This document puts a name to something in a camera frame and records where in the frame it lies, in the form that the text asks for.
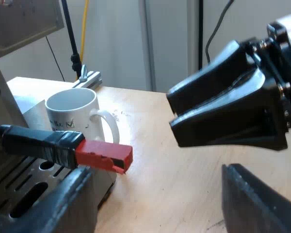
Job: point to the black tripod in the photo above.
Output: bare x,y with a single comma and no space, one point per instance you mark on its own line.
74,53

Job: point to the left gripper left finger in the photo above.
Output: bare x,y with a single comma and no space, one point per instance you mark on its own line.
70,206

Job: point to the white mug with print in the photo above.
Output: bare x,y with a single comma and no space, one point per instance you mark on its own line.
72,109

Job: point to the steel espresso machine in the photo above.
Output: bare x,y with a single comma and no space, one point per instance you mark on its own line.
17,189

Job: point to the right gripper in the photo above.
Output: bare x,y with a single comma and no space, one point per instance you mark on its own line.
286,72

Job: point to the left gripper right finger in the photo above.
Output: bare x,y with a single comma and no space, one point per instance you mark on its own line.
252,208

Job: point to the aluminium rail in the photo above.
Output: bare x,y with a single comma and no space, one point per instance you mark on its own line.
89,78

